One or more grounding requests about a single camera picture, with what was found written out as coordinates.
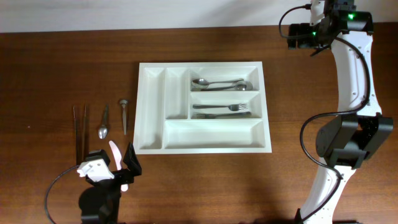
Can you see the small steel measuring spoon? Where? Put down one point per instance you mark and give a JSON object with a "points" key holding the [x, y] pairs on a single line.
{"points": [[124, 106]]}

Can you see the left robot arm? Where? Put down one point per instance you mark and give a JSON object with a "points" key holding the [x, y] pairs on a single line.
{"points": [[100, 202]]}

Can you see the right steel knife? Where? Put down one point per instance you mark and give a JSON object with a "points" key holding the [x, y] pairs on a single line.
{"points": [[85, 132]]}

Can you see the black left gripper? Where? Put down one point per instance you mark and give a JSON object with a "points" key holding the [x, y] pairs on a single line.
{"points": [[133, 164]]}

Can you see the large steel fork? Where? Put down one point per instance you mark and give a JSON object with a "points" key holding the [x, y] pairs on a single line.
{"points": [[220, 115]]}

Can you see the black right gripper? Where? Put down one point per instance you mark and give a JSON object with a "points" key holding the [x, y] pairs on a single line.
{"points": [[304, 41]]}

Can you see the white plastic knife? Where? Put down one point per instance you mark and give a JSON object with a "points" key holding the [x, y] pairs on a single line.
{"points": [[116, 154]]}

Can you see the steel tablespoon long handle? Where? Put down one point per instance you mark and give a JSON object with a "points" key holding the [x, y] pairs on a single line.
{"points": [[201, 83]]}

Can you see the small steel spoon left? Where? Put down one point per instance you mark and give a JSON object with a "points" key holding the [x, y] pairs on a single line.
{"points": [[103, 129]]}

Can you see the white plastic cutlery tray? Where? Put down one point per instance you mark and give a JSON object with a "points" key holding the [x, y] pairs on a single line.
{"points": [[163, 123]]}

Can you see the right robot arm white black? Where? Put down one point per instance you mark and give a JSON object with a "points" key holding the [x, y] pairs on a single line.
{"points": [[358, 128]]}

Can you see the small steel fork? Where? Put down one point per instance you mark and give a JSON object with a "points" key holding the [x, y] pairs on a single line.
{"points": [[234, 107]]}

